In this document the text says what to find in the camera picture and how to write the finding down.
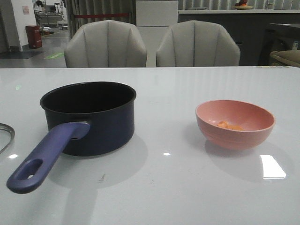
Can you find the red trash bin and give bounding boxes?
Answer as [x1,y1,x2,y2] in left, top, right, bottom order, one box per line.
[25,25,42,49]

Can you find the fruit plate on counter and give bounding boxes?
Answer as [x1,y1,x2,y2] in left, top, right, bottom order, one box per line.
[233,0,253,10]

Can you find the left grey upholstered chair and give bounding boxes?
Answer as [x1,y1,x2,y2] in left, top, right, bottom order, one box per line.
[64,20,147,68]

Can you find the grey upholstered chair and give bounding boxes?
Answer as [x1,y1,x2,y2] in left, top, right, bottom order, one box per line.
[64,20,147,68]
[156,20,240,67]

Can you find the glass lid with blue knob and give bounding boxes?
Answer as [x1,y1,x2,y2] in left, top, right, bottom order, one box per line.
[0,123,15,153]

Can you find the pink plastic bowl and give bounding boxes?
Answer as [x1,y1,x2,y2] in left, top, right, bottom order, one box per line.
[195,100,275,150]

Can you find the orange ham slice pile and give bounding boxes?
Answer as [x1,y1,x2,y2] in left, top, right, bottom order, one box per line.
[217,120,244,131]

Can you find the dark blue saucepan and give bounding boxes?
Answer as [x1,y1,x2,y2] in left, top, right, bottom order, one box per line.
[6,81,136,194]

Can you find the dark counter with white top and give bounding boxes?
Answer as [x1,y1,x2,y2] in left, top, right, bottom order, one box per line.
[178,9,300,66]

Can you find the dark side table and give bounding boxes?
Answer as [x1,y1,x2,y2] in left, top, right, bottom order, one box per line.
[258,23,300,66]

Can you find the beige sofa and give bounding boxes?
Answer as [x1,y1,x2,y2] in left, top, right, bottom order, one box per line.
[270,50,300,68]

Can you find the right grey upholstered chair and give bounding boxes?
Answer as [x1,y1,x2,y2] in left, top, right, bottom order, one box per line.
[156,20,240,67]

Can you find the red barrier belt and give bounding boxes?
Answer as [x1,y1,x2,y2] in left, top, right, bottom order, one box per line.
[72,13,131,19]

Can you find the white cabinet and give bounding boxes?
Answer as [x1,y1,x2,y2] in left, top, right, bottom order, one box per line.
[135,0,178,67]

